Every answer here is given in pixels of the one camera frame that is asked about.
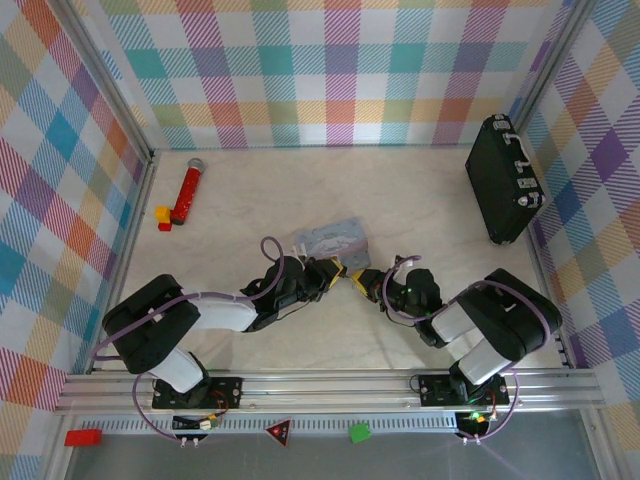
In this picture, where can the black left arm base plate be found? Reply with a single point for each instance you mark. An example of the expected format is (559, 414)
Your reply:
(225, 390)

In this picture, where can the red toy brick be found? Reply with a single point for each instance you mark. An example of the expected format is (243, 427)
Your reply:
(82, 437)

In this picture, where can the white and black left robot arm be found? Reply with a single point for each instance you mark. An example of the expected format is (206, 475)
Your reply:
(220, 312)

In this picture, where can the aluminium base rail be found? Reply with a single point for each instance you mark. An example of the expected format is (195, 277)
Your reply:
(325, 390)

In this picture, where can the red triangle warning sign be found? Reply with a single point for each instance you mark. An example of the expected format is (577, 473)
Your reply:
(278, 432)

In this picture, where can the black briefcase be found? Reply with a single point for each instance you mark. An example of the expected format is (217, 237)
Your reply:
(495, 180)

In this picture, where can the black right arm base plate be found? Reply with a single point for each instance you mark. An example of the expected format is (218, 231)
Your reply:
(432, 390)

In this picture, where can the small red toy block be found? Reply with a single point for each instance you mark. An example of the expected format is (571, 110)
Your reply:
(165, 226)

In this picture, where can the light blue zip pouch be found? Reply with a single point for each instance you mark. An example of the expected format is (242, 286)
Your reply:
(332, 240)

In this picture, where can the green toy block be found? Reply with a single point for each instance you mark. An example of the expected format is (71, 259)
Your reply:
(360, 433)

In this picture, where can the aluminium frame post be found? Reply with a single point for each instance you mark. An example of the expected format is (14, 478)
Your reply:
(555, 60)
(100, 75)

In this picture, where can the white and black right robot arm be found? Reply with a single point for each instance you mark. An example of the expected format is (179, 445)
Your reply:
(480, 360)

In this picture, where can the yellow toy block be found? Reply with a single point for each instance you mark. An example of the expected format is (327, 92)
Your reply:
(162, 214)

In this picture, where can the yellow power connector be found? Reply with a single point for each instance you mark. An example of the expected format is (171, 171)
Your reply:
(477, 418)
(210, 423)

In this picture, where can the red glitter toy microphone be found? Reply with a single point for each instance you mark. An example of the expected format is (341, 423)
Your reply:
(189, 192)

